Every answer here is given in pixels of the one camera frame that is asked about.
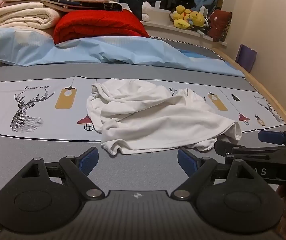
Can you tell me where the white window sill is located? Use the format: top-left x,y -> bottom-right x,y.
140,20 -> 228,47

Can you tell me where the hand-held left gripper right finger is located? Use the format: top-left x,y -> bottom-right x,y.
170,148 -> 262,200

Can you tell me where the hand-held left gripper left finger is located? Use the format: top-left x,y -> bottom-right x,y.
15,147 -> 106,200

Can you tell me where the white plush toy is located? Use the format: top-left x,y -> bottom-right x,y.
141,1 -> 152,22

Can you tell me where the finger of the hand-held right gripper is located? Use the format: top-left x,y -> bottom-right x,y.
258,129 -> 286,147
214,140 -> 249,157

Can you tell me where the yellow plush toy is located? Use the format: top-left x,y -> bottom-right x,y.
172,5 -> 192,29
189,11 -> 206,27

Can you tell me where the red folded blanket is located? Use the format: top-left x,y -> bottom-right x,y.
53,9 -> 150,45

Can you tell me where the white shirt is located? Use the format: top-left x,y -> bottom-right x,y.
86,78 -> 242,155

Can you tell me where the dark red cushion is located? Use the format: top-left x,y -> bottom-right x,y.
207,9 -> 233,42

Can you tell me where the printed grey bed sheet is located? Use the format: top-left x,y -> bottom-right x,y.
0,37 -> 286,220

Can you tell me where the light blue quilt cover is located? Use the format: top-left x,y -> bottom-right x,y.
0,27 -> 246,78

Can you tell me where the cream folded blanket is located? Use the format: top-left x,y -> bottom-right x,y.
0,6 -> 63,39

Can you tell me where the light pink folded blanket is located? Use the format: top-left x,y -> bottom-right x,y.
0,0 -> 46,8

